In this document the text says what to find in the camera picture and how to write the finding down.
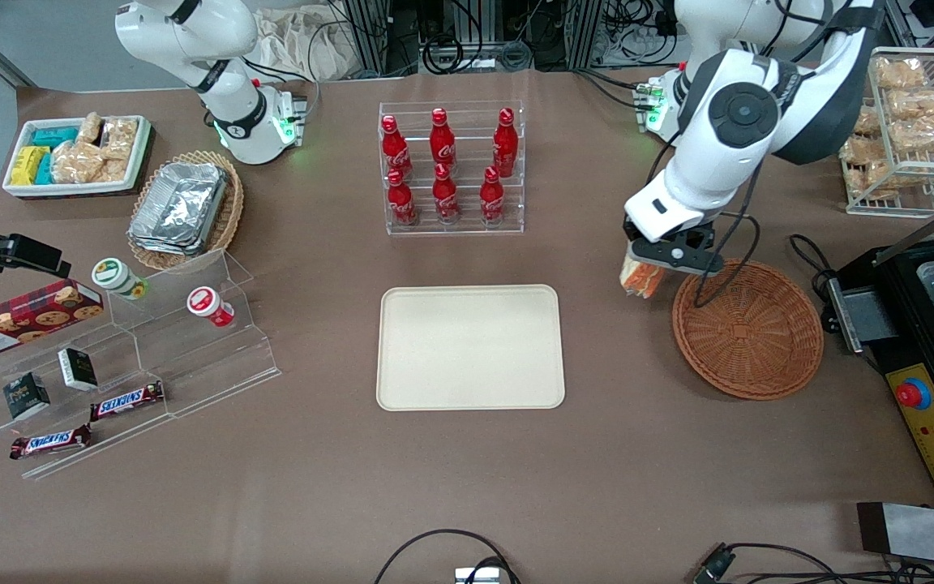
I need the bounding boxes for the bagged fried snack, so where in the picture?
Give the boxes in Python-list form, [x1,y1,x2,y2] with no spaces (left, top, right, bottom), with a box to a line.
[875,57,928,90]
[889,114,934,155]
[846,104,882,136]
[840,134,890,167]
[848,162,898,200]
[887,88,934,122]

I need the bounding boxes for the grey flat panel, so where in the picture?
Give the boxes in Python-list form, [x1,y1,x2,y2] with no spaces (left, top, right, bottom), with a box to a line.
[856,501,934,569]

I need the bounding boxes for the white rectangular snack tray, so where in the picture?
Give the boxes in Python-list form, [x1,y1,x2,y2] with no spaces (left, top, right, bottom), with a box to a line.
[2,115,153,200]

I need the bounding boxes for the beige cloth bag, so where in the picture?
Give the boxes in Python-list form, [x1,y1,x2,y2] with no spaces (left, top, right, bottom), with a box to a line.
[252,6,356,82]

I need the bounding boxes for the black and yellow sealing machine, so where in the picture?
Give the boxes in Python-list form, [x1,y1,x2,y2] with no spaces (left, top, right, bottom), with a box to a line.
[820,191,934,512]

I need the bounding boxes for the clear acrylic step display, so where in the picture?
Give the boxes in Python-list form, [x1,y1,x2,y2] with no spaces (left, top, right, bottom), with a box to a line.
[0,247,283,481]

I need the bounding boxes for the brown snickers bar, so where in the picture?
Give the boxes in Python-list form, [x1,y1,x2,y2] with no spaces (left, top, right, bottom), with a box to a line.
[89,380,165,423]
[10,423,92,461]

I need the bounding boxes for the teal snack packet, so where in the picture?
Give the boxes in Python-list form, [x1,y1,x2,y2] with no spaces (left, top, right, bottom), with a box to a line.
[32,126,80,149]

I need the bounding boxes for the yellow snack packet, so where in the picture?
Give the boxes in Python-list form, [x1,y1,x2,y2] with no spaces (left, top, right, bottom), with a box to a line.
[10,146,50,187]

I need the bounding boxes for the oval wicker basket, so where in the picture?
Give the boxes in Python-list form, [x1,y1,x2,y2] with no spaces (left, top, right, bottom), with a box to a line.
[126,150,245,273]

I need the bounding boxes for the small black box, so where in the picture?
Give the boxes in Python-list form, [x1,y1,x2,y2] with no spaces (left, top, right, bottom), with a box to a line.
[2,371,52,421]
[58,347,99,392]

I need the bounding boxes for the black cable with connector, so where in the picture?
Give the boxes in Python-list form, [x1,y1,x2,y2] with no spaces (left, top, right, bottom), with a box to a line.
[692,542,934,584]

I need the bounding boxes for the stacked aluminium foil containers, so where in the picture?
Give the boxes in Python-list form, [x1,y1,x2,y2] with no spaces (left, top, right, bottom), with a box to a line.
[128,162,229,257]

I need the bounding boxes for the red lidded cup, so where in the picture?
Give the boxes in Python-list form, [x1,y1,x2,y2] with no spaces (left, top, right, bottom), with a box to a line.
[186,286,235,329]

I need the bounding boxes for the red cola bottle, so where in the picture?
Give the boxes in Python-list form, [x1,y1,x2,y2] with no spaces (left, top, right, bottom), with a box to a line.
[479,166,506,225]
[492,108,519,178]
[432,163,461,225]
[387,168,418,226]
[430,108,457,171]
[380,114,413,181]

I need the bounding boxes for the round brown wicker basket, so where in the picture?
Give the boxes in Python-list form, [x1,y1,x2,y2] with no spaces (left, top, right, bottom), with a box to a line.
[672,258,825,402]

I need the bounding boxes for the triangle sandwich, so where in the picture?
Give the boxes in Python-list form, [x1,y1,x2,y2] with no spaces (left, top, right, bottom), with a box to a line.
[619,251,668,300]

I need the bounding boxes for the red cookie box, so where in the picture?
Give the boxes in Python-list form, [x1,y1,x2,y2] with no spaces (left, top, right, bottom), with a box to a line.
[0,278,105,363]

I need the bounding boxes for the white wire rack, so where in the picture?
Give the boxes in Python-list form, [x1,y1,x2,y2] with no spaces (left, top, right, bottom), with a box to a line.
[838,46,934,218]

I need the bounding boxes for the beige plastic tray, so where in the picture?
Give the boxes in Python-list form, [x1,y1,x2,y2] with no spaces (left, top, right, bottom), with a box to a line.
[376,284,567,412]

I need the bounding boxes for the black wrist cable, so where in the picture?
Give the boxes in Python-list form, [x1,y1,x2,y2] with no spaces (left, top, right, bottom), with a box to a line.
[692,158,762,310]

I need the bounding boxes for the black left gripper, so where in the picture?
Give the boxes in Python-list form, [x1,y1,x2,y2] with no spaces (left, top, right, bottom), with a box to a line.
[626,225,725,274]

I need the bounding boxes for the clear acrylic bottle rack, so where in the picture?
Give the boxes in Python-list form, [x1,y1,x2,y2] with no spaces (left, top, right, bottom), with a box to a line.
[378,100,526,237]

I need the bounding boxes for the black looped machine cable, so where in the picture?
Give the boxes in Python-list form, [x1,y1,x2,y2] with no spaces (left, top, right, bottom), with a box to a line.
[787,234,841,303]

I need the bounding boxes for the red emergency stop button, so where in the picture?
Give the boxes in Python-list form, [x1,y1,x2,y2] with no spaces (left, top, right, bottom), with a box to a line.
[896,376,932,411]

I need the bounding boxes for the green lidded cup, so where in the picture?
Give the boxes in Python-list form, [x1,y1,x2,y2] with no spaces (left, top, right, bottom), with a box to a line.
[92,257,149,302]

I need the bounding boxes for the black arched cable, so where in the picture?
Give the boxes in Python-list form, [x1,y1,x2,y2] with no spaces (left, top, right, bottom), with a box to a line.
[373,529,521,584]

